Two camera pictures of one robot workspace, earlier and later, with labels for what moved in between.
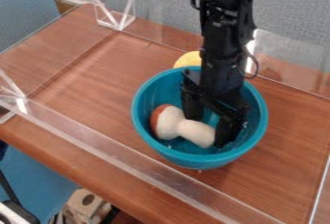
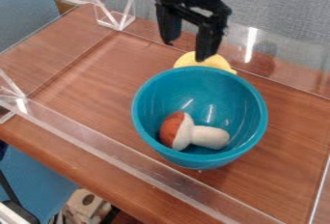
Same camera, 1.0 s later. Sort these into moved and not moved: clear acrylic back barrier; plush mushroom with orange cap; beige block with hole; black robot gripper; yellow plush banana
Moved: plush mushroom with orange cap; black robot gripper
Not moved: yellow plush banana; beige block with hole; clear acrylic back barrier
